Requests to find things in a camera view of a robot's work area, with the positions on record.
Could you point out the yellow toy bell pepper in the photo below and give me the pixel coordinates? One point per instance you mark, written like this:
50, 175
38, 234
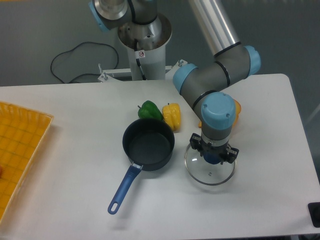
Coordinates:
172, 116

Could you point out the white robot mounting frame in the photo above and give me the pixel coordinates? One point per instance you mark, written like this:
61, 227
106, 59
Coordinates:
146, 51

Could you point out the yellow plastic basket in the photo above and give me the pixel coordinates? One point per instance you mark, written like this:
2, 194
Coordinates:
22, 131

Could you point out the black corner object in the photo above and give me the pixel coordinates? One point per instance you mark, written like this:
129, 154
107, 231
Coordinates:
314, 211

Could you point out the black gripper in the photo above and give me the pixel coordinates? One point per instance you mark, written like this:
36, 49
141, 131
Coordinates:
213, 154

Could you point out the green toy bell pepper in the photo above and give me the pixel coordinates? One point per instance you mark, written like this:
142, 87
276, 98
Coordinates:
149, 110

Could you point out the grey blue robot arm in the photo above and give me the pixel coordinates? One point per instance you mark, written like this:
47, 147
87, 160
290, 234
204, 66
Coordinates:
233, 61

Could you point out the dark saucepan blue handle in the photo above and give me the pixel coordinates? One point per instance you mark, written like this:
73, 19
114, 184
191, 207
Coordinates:
148, 143

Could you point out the toy bread slice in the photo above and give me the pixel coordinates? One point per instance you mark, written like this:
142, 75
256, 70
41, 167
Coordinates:
237, 111

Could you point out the glass lid blue knob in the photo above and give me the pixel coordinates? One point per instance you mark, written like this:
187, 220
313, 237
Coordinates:
206, 173

